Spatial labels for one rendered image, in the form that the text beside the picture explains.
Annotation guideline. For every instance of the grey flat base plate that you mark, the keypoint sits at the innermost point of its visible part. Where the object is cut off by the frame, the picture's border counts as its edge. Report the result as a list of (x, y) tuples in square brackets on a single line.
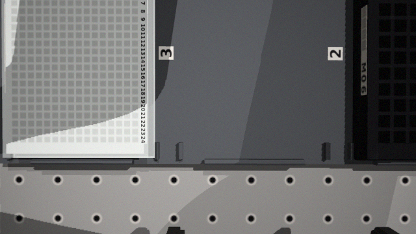
[(207, 199)]

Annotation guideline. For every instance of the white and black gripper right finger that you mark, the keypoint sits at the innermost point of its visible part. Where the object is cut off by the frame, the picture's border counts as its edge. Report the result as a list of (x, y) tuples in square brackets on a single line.
[(383, 230)]

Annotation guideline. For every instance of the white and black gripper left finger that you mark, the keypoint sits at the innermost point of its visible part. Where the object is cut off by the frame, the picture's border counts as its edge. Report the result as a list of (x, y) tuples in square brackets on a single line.
[(175, 230)]

